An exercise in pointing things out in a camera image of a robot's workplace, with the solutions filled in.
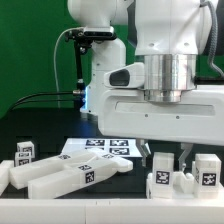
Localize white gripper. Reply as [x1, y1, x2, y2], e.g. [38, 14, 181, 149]
[98, 86, 224, 171]

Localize white chair seat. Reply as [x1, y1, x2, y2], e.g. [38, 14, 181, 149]
[146, 171, 194, 199]

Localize white cube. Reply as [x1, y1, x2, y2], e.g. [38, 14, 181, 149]
[17, 141, 35, 158]
[15, 152, 31, 166]
[194, 154, 222, 199]

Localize white chair side frame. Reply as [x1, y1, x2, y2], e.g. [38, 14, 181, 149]
[9, 148, 133, 199]

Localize white cube front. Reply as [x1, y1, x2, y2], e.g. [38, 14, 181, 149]
[15, 152, 31, 166]

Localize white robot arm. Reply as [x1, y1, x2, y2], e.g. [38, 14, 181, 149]
[67, 0, 224, 146]

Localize white marker sheet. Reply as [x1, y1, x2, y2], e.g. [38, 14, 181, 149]
[62, 138, 141, 158]

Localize white right barrier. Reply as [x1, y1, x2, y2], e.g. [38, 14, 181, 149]
[217, 182, 224, 200]

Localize white barrier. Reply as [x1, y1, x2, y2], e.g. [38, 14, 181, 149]
[0, 160, 14, 196]
[0, 199, 224, 224]
[217, 182, 224, 200]

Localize white left barrier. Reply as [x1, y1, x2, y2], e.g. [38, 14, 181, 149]
[0, 160, 14, 196]

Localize white front barrier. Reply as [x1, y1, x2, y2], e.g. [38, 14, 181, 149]
[0, 199, 224, 224]

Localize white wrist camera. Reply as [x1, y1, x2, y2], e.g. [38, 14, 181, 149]
[104, 62, 145, 89]

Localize black camera stand pole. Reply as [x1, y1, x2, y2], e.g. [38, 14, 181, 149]
[74, 42, 85, 93]

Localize grey arm hose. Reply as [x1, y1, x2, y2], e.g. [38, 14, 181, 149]
[199, 0, 224, 78]

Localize black camera on stand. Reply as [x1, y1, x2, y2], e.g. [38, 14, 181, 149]
[65, 26, 117, 42]

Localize grey camera cable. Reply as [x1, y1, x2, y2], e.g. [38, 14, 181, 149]
[53, 27, 81, 109]

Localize black base cables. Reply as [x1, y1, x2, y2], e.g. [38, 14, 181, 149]
[7, 89, 86, 113]

